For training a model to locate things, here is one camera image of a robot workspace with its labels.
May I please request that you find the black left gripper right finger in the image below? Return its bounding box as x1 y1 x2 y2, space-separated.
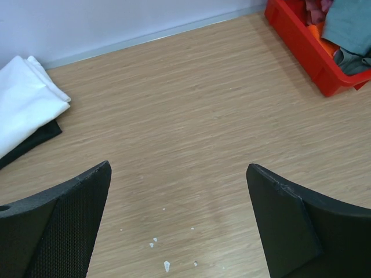
246 164 370 277

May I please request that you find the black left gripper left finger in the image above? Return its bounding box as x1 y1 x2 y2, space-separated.
1 161 112 277

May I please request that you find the pink t shirt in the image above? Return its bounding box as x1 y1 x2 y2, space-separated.
304 0 334 25

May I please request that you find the orange t shirt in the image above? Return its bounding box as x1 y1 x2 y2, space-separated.
307 21 340 57

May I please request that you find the grey green t shirt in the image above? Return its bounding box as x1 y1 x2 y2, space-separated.
322 0 370 76

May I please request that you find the folded white t shirt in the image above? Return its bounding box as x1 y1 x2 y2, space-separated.
1 56 71 157

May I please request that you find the red plastic bin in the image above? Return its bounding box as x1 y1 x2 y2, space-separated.
264 1 370 97

